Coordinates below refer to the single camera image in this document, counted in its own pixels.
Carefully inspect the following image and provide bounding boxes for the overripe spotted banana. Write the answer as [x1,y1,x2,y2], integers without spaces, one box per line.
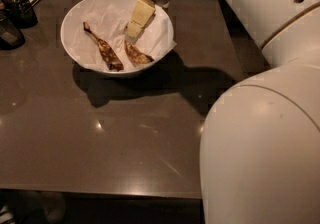
[124,40,154,65]
[83,22,124,71]

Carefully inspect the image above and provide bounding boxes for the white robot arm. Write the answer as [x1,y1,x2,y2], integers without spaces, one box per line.
[199,0,320,224]

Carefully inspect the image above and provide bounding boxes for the white bowl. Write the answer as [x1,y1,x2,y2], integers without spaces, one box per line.
[60,0,176,79]

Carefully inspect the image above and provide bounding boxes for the white paper liner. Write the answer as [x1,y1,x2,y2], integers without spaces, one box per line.
[72,0,178,73]

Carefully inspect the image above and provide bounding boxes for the dark round container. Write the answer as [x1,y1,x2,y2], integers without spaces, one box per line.
[0,9,25,50]

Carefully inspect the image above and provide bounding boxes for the white object under table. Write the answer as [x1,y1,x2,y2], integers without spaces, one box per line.
[0,190,66,224]

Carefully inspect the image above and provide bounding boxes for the black wire utensil holder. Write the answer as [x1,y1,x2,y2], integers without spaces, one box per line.
[4,0,38,29]

